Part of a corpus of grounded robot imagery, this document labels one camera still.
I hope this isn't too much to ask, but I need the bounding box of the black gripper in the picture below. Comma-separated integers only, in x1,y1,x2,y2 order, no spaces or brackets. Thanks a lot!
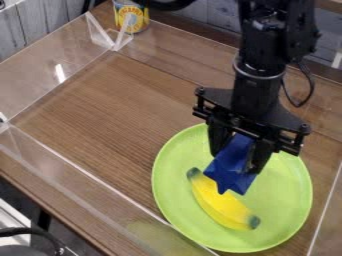
193,87,312,174

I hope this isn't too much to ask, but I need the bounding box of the blue star-shaped block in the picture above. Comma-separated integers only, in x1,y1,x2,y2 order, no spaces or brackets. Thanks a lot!
204,134,257,195

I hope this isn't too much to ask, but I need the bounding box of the yellow toy banana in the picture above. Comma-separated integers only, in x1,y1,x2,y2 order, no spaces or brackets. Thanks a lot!
186,167,261,230

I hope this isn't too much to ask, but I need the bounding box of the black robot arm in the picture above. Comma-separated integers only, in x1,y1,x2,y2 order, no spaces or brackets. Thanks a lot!
193,0,321,173

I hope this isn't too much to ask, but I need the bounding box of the green plate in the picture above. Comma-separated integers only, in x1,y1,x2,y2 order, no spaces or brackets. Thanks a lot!
152,124,313,253

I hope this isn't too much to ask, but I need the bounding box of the yellow printed can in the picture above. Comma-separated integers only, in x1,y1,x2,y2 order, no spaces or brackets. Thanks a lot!
113,0,150,34

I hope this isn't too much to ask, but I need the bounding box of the clear acrylic corner bracket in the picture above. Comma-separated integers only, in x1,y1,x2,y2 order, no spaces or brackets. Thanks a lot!
86,12,134,52

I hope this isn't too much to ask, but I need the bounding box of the clear acrylic enclosure wall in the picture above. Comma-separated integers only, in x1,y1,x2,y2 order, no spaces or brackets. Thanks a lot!
0,9,342,256

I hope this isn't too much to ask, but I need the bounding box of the black cable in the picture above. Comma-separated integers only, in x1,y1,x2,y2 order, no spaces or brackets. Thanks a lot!
0,226,65,256

